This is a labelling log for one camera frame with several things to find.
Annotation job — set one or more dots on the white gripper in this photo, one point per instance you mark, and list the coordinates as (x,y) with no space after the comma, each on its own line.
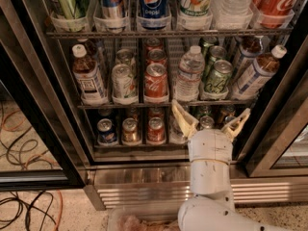
(209,145)

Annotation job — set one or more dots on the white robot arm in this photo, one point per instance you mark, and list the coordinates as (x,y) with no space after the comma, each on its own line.
(212,208)

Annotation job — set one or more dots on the green can bottom shelf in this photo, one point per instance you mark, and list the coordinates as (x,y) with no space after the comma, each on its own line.
(206,122)

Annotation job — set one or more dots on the brown can bottom right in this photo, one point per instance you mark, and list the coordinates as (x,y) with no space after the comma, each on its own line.
(228,119)

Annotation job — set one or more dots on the bottom shelf water bottle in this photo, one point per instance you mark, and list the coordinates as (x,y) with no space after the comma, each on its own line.
(175,134)

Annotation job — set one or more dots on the red can bottom shelf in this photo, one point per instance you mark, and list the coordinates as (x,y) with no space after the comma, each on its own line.
(156,129)

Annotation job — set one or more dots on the middle shelf water bottle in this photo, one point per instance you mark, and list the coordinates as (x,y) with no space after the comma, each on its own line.
(189,73)

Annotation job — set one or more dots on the front red cola can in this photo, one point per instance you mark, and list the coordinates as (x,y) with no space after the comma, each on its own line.
(156,81)

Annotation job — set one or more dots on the right glass fridge door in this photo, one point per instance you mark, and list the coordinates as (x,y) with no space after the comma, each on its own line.
(271,148)

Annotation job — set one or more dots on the glass fridge door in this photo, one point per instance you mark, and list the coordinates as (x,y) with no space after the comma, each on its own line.
(271,148)
(34,144)

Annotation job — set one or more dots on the gold can bottom left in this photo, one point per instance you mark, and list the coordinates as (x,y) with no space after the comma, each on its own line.
(130,131)

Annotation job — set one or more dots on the front white soda can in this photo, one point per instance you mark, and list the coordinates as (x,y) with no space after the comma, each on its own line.
(124,85)

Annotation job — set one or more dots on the rear red cola can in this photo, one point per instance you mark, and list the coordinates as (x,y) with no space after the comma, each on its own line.
(153,43)

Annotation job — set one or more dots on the blue can bottom shelf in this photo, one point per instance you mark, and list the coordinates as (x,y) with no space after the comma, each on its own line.
(106,131)

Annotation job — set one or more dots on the rear white soda can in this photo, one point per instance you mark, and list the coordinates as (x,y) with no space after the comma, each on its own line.
(126,56)

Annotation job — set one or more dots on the white green soda can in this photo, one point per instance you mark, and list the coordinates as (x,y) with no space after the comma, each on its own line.
(195,0)

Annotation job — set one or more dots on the blue pepsi can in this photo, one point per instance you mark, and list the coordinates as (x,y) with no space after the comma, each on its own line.
(153,13)

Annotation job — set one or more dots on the large red cola can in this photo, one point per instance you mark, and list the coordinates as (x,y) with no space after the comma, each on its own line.
(273,13)

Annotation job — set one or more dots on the blue energy drink can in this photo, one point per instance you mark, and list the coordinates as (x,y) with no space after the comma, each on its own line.
(113,12)

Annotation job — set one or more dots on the left glass fridge door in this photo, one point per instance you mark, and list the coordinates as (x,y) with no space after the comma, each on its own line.
(34,144)

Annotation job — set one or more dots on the right front tea bottle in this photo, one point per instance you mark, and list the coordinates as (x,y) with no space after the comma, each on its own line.
(258,73)

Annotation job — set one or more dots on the right rear tea bottle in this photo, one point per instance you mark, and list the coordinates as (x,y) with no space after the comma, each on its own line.
(248,50)

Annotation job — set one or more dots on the clear plastic food container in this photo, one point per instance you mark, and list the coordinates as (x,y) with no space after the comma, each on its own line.
(151,217)

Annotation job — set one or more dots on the left iced tea bottle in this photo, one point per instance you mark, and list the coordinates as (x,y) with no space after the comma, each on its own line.
(87,74)

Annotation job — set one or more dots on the steel refrigerator cabinet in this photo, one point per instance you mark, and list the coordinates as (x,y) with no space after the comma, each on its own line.
(125,174)

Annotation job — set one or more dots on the middle wire shelf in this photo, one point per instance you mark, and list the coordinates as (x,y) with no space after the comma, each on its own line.
(168,104)

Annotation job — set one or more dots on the wire shelf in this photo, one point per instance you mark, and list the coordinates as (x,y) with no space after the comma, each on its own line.
(168,34)
(168,104)

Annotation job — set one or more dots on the top wire shelf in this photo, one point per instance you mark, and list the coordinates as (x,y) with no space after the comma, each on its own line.
(168,34)

